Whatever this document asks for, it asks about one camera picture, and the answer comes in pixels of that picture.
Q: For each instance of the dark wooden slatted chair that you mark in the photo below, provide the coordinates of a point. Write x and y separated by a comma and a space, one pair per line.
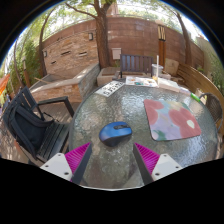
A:
135, 63

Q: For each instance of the black slatted patio chair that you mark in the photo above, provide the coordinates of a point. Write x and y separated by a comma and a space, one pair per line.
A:
53, 136

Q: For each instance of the thin curved tree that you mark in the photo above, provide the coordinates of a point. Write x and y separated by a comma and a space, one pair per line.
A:
41, 56

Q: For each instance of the stone raised garden bed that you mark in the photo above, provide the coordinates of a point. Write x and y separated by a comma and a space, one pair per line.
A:
66, 87

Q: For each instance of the beige stone slab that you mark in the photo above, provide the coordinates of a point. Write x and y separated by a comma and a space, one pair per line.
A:
172, 66

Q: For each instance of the black bag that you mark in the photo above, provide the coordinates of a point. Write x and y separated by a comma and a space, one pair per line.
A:
28, 128

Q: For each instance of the large forked tree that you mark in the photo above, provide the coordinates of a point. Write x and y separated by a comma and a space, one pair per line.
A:
101, 36

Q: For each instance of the brown wicker chair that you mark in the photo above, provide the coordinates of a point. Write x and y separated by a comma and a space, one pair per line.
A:
213, 108

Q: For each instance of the slim leaning tree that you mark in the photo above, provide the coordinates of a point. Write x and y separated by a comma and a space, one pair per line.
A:
186, 43

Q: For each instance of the blue and black computer mouse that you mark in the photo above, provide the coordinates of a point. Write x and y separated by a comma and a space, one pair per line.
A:
115, 133

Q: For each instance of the floral pink mouse pad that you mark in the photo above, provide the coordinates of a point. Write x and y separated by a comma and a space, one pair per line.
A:
171, 120

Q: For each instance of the open colourful magazine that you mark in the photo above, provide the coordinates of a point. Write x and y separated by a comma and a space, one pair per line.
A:
141, 81

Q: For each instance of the green plastic wrapper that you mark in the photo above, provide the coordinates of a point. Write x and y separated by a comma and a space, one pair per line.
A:
195, 97

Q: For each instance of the clear plastic cup with straw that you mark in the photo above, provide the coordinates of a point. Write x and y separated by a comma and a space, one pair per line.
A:
157, 70

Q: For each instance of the wooden garden lamp post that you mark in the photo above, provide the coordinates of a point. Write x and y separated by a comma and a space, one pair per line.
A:
161, 46

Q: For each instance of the concrete tree base block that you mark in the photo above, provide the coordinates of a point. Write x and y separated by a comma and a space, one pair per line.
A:
106, 76

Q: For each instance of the small pale blue book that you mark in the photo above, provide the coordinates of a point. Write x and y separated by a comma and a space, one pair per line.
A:
184, 90

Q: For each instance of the white electrical wall box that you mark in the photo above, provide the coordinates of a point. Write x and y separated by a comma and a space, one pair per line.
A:
116, 53

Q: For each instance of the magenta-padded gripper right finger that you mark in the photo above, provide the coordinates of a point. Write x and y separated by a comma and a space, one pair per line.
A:
148, 156

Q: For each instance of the curved wooden slat bench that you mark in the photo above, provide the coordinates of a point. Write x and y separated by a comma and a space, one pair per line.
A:
196, 80

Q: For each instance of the white license plate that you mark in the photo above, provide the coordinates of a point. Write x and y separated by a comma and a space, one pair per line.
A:
109, 88

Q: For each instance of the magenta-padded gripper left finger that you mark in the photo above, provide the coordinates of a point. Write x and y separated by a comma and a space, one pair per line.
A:
76, 156

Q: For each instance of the black wall lamp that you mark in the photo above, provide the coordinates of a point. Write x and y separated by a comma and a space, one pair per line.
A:
91, 36
45, 53

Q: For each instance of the white closed book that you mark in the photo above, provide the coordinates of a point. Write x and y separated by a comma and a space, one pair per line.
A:
168, 85

